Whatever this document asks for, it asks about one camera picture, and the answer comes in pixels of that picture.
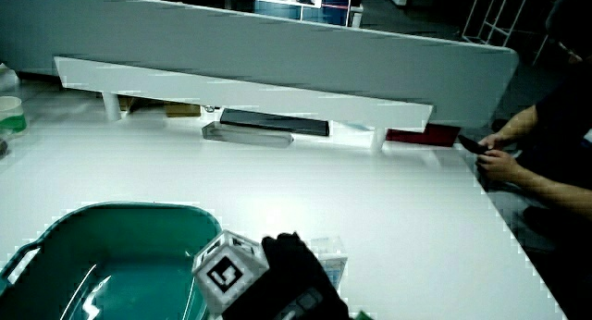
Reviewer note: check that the person's right hand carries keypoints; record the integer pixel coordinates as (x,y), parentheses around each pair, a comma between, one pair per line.
(287,274)

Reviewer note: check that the clear plastic box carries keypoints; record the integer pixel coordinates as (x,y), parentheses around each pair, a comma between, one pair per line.
(334,260)

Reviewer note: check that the white desk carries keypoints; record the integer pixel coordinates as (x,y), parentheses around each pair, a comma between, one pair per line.
(351,190)

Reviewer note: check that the white desk shelf riser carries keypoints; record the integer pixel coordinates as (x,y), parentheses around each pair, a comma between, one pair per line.
(240,93)

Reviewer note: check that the small green object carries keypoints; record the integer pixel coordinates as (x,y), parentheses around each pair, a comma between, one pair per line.
(363,316)

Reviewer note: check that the black flat box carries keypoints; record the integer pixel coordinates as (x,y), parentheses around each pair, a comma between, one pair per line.
(277,122)

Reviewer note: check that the green plastic basin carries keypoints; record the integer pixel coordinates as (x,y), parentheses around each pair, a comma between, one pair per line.
(134,246)

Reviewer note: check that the brown cardboard box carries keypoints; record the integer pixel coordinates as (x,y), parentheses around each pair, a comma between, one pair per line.
(182,110)

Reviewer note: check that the red flat box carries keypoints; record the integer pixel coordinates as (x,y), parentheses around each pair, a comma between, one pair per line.
(430,136)

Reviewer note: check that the black phone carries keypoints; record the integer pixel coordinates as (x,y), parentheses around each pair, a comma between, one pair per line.
(472,145)

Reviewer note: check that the white partition panel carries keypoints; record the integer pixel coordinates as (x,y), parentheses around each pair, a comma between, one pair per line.
(277,47)

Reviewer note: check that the white storage shelf unit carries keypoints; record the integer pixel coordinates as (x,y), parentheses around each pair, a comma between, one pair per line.
(319,3)

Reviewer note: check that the white cup with green band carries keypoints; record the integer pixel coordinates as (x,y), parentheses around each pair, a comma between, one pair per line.
(11,114)

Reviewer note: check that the white metal rack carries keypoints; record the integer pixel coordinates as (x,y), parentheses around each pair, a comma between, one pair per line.
(497,15)

